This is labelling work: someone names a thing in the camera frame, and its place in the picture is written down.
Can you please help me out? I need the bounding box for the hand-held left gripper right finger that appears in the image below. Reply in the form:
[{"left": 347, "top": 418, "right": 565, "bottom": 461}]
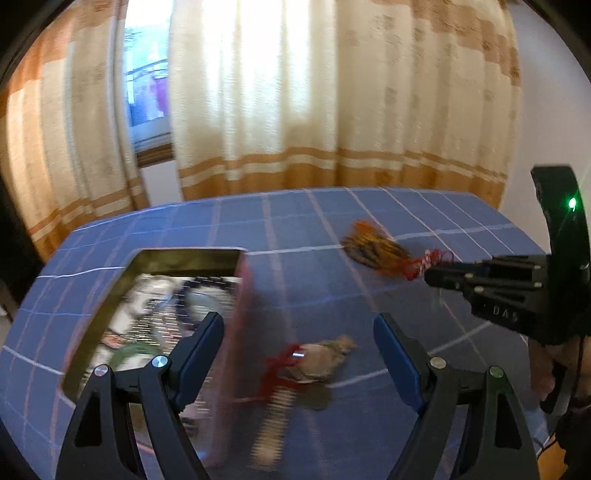
[{"left": 373, "top": 313, "right": 541, "bottom": 480}]

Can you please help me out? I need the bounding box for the green jade bangle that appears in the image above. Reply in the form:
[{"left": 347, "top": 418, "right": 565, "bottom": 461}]
[{"left": 108, "top": 344, "right": 162, "bottom": 370}]

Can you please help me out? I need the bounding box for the silver wristwatch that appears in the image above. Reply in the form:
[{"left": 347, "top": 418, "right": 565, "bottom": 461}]
[{"left": 252, "top": 383, "right": 334, "bottom": 469}]

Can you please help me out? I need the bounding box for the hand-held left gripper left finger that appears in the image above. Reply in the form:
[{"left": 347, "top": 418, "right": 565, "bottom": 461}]
[{"left": 55, "top": 311, "right": 226, "bottom": 480}]

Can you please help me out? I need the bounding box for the brown bead string orange tassel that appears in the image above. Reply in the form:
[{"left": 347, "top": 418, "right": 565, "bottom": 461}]
[{"left": 342, "top": 220, "right": 416, "bottom": 278}]

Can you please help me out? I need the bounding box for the window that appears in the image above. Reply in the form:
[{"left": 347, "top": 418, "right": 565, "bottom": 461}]
[{"left": 115, "top": 0, "right": 175, "bottom": 168}]

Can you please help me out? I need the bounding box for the white jade bangle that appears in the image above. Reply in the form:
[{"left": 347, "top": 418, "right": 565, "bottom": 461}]
[{"left": 187, "top": 288, "right": 237, "bottom": 325}]

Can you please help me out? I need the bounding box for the pale stone pendant red cord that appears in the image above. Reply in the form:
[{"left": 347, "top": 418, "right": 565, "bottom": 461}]
[{"left": 256, "top": 335, "right": 357, "bottom": 407}]

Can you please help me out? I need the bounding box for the blue checked tablecloth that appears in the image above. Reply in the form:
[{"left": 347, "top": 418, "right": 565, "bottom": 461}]
[{"left": 0, "top": 186, "right": 555, "bottom": 480}]

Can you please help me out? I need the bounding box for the wide cream orange curtain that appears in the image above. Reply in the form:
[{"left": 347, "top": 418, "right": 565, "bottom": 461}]
[{"left": 168, "top": 0, "right": 522, "bottom": 208}]

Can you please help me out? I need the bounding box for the narrow cream orange curtain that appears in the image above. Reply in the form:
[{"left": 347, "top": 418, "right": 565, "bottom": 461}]
[{"left": 0, "top": 0, "right": 151, "bottom": 261}]

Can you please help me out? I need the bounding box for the pink tin box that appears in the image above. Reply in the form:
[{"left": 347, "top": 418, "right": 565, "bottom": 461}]
[{"left": 62, "top": 248, "right": 252, "bottom": 467}]

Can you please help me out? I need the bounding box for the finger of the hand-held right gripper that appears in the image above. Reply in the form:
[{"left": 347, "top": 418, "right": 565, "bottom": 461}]
[
  {"left": 425, "top": 256, "right": 548, "bottom": 282},
  {"left": 427, "top": 278, "right": 543, "bottom": 298}
]

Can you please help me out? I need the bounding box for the person's right hand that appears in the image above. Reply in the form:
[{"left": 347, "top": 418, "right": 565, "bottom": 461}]
[{"left": 530, "top": 342, "right": 573, "bottom": 401}]

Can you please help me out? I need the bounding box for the gold bead necklace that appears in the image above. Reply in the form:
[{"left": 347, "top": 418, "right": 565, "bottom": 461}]
[{"left": 131, "top": 311, "right": 188, "bottom": 344}]

